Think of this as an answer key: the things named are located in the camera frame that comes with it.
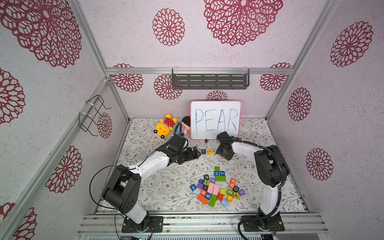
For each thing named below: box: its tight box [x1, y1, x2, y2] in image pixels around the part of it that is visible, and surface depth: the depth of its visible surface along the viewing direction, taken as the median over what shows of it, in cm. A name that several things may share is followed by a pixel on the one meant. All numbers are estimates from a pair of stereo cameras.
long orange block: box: [197, 194, 209, 205], surface depth 83 cm
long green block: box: [216, 175, 226, 182], surface depth 91 cm
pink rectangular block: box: [207, 182, 220, 196], surface depth 86 cm
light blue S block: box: [221, 199, 229, 207], surface depth 81 cm
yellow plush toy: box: [153, 114, 178, 139], surface depth 112 cm
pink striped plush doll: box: [181, 116, 191, 135], surface depth 109 cm
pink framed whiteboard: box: [190, 100, 242, 140], surface depth 104 cm
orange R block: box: [228, 178, 237, 190], surface depth 89 cm
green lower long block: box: [209, 194, 217, 208], surface depth 83 cm
